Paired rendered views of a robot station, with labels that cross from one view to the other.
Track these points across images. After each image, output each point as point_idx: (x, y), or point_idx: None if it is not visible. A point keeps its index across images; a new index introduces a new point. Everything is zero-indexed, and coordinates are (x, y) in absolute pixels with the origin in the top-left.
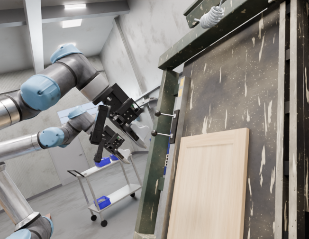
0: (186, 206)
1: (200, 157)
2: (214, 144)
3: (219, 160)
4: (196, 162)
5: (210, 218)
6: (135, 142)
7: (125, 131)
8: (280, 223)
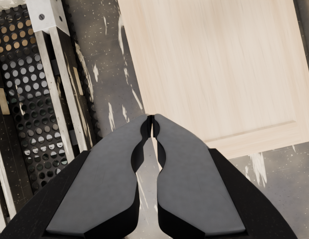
0: (246, 20)
1: (244, 112)
2: (215, 141)
3: (195, 117)
4: (249, 101)
5: (182, 32)
6: (130, 139)
7: (172, 220)
8: (62, 78)
